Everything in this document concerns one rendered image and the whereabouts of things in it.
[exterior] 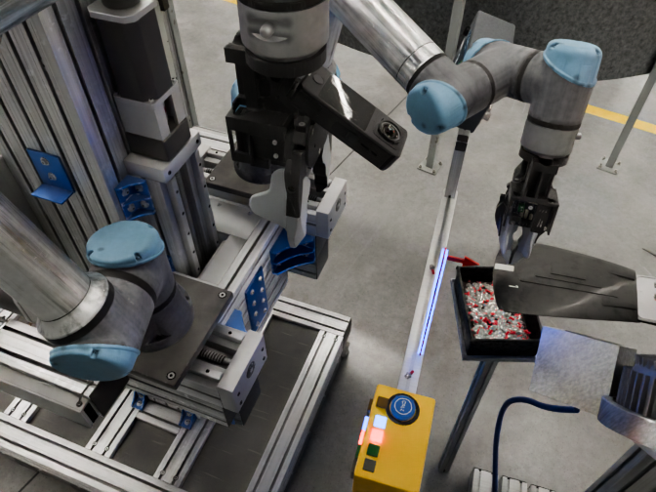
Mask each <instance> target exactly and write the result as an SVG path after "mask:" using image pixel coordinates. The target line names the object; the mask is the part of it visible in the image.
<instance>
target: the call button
mask: <svg viewBox="0 0 656 492"><path fill-rule="evenodd" d="M415 409H416V407H415V403H414V400H412V399H411V398H410V397H408V396H405V395H400V396H396V397H395V398H394V399H393V400H392V402H391V405H390V411H391V413H392V415H393V416H394V418H396V419H397V420H400V421H407V420H410V419H411V418H412V417H413V416H414V414H415Z"/></svg>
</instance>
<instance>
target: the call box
mask: <svg viewBox="0 0 656 492"><path fill-rule="evenodd" d="M400 395H405V396H408V397H410V398H411V399H412V400H414V403H415V407H416V409H415V414H414V416H413V417H412V418H411V419H410V420H407V421H400V420H397V419H396V418H394V416H393V415H392V413H391V411H390V405H391V402H392V400H393V399H394V398H395V397H396V396H400ZM378 396H381V397H385V398H388V399H389V403H388V407H387V409H383V408H380V407H377V406H376V404H377V400H378ZM434 406H435V399H433V398H430V397H426V396H422V395H419V394H416V393H412V392H409V391H405V390H401V389H395V388H391V387H387V386H384V385H377V388H376V392H375V395H374V399H373V403H372V407H371V411H370V414H369V418H368V422H367V426H366V430H365V433H364V436H363V440H362V444H361V447H360V451H359V455H358V459H357V463H356V466H355V470H354V475H353V485H352V492H420V487H421V481H422V476H423V470H424V465H425V459H426V455H427V449H428V444H429V438H430V433H431V423H432V417H433V412H434ZM376 415H379V416H383V417H386V418H387V421H386V425H385V428H384V429H382V428H378V427H375V426H374V422H375V418H376ZM372 429H375V430H378V431H383V432H384V434H383V438H382V442H381V443H380V442H376V441H373V440H370V437H371V433H372ZM369 443H372V444H376V445H379V446H380V450H379V455H378V458H376V457H372V456H369V455H366V452H367V448H368V444H369ZM365 458H368V459H371V460H375V461H377V463H376V467H375V470H374V472H369V471H364V470H363V469H362V468H363V464H364V460H365Z"/></svg>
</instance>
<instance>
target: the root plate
mask: <svg viewBox="0 0 656 492"><path fill-rule="evenodd" d="M654 283H656V277H652V276H645V275H637V276H636V286H637V306H638V319H639V320H642V321H647V322H653V323H656V301H655V300H654V297H653V296H654V294H656V288H654Z"/></svg>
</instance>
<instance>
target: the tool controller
mask: <svg viewBox="0 0 656 492"><path fill-rule="evenodd" d="M514 31H515V25H514V24H512V23H509V22H507V21H504V20H500V19H498V18H496V17H493V16H491V15H488V14H486V13H484V12H481V11H478V12H477V13H476V15H475V17H474V19H473V21H472V23H471V26H469V25H466V27H465V29H464V31H463V36H465V38H464V40H463V42H462V44H461V46H460V48H459V50H458V52H457V54H456V56H455V58H454V60H453V62H455V60H456V58H457V57H458V55H459V53H460V51H461V49H462V51H461V55H460V56H459V58H458V60H457V62H456V65H458V64H460V63H462V62H463V61H464V57H465V55H466V53H467V51H468V49H470V48H471V47H472V44H473V43H474V42H475V41H477V40H479V39H481V38H490V39H503V40H506V41H509V42H510V43H513V38H514ZM462 47H463V48H462ZM492 106H493V105H490V106H488V107H487V108H485V109H483V110H481V111H480V112H479V113H477V114H475V115H473V116H472V117H470V118H468V119H467V120H465V121H464V122H463V123H462V124H460V125H459V126H457V127H458V128H461V129H464V130H470V131H471V133H473V132H474V131H475V129H476V127H477V126H478V125H479V124H480V121H481V120H482V119H483V120H485V121H488V120H489V118H490V116H491V113H489V112H490V111H491V109H492Z"/></svg>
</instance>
